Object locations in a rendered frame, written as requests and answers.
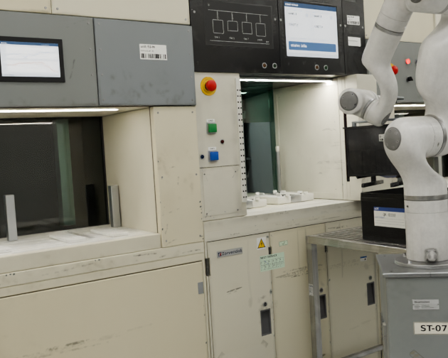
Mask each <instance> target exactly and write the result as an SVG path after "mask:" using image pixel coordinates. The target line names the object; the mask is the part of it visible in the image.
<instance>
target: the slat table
mask: <svg viewBox="0 0 448 358"><path fill-rule="evenodd" d="M317 244H318V245H323V246H332V247H337V248H342V249H352V250H357V251H366V252H371V253H377V254H402V253H407V250H406V244H397V243H391V242H380V241H374V240H368V239H363V232H362V226H359V227H352V228H348V229H340V230H336V231H332V232H324V233H320V234H313V235H308V236H306V251H307V265H308V279H309V284H312V285H313V291H314V296H312V295H310V296H309V304H310V318H311V345H312V358H323V354H322V341H321V314H320V300H319V273H318V259H317ZM381 350H383V344H380V345H376V346H374V347H370V348H368V349H364V350H362V351H359V352H356V353H353V354H350V355H348V356H345V357H342V358H361V357H364V356H366V355H369V354H372V353H374V352H378V351H381Z"/></svg>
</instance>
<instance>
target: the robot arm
mask: <svg viewBox="0 0 448 358"><path fill-rule="evenodd" d="M413 12H418V13H433V14H441V19H440V21H439V23H438V24H437V26H436V27H435V29H434V30H433V31H432V32H431V33H430V34H429V35H428V36H427V37H426V38H425V39H424V40H423V42H422V44H421V46H420V49H419V53H418V57H417V66H416V73H415V82H416V87H417V91H418V92H419V94H420V96H421V97H422V98H423V100H424V103H425V115H424V116H407V117H401V118H399V119H396V120H394V121H392V122H391V123H390V124H389V125H388V127H387V128H386V130H385V134H384V138H383V145H384V149H385V152H386V154H387V156H388V158H389V159H390V161H391V162H392V164H393V165H394V166H395V168H396V169H397V171H398V172H399V174H400V176H401V178H402V181H403V186H404V202H405V233H406V250H407V253H402V255H400V256H397V257H395V263H396V264H397V265H399V266H404V267H408V268H414V269H447V268H448V191H447V181H446V180H445V178H444V177H443V176H442V175H440V174H439V173H437V172H435V171H434V170H433V169H432V168H431V167H430V165H429V164H428V162H427V159H426V158H429V157H438V156H444V155H447V154H448V0H384V2H383V5H382V7H381V10H380V12H379V14H378V17H377V19H376V22H375V25H374V27H373V30H372V32H371V34H370V37H369V39H368V42H367V44H366V47H365V50H364V51H363V55H362V63H363V65H364V66H365V68H366V69H367V70H368V71H369V72H370V73H371V74H372V75H373V76H374V78H375V79H376V81H377V83H378V85H379V88H380V95H377V94H376V93H374V92H373V91H370V90H365V89H355V88H348V89H345V90H344V91H342V92H341V93H340V95H339V96H338V107H339V109H340V110H341V111H342V112H343V113H344V114H352V115H356V116H359V117H360V118H362V119H364V120H366V121H367V122H369V123H370V124H372V125H374V126H382V125H384V124H385V123H386V121H387V120H388V119H389V117H390V115H391V112H392V110H393V108H394V106H395V104H397V97H398V83H397V80H396V77H395V74H394V72H393V69H392V68H391V64H390V62H391V60H392V57H393V55H394V53H395V50H396V48H397V46H398V44H399V42H400V39H401V38H402V35H403V33H404V31H405V29H406V26H407V24H408V22H409V20H410V17H411V15H412V13H413Z"/></svg>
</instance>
